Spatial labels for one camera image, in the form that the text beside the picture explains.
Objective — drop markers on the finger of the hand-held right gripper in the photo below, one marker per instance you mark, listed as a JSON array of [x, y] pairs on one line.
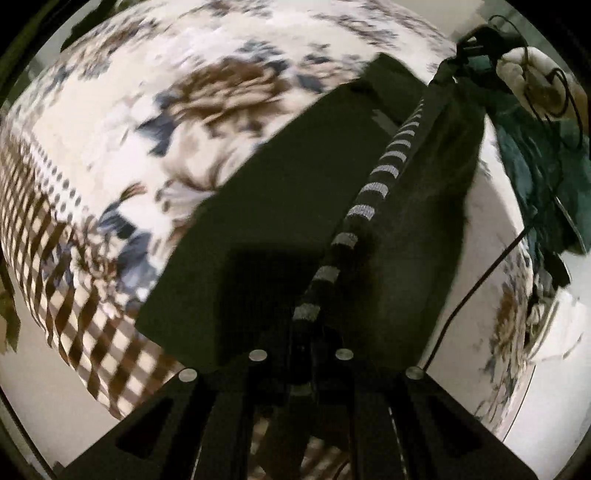
[[447, 70]]

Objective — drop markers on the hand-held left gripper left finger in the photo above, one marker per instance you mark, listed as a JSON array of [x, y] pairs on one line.
[[256, 374]]

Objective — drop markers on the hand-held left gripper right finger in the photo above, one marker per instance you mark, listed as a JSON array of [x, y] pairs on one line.
[[345, 374]]

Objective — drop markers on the person's right hand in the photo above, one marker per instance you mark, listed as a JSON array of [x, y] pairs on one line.
[[531, 78]]

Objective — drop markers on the floral printed blanket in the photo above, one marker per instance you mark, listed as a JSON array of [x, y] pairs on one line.
[[115, 138]]

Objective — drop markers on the teal cloth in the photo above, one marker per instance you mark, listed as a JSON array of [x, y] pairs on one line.
[[531, 157]]

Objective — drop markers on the black garment with striped trim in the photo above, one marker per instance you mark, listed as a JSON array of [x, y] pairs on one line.
[[277, 221]]

